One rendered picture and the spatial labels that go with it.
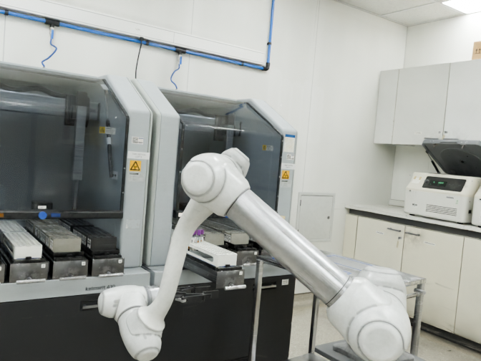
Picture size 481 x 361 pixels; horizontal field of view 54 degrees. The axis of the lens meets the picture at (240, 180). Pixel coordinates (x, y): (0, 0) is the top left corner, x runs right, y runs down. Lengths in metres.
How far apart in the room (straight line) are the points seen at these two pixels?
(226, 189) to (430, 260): 2.95
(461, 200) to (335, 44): 1.71
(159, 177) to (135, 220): 0.22
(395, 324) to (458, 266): 2.72
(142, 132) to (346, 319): 1.26
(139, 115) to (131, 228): 0.50
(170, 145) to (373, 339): 1.33
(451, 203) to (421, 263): 0.54
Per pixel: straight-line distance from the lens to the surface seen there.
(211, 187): 1.26
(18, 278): 1.99
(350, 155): 4.57
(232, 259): 2.01
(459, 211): 3.91
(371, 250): 4.41
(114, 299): 1.66
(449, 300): 4.03
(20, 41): 3.18
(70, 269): 2.03
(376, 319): 1.25
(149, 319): 1.56
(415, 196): 4.14
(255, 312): 2.29
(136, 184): 2.15
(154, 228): 2.21
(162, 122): 2.19
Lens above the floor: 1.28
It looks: 3 degrees down
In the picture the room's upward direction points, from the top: 5 degrees clockwise
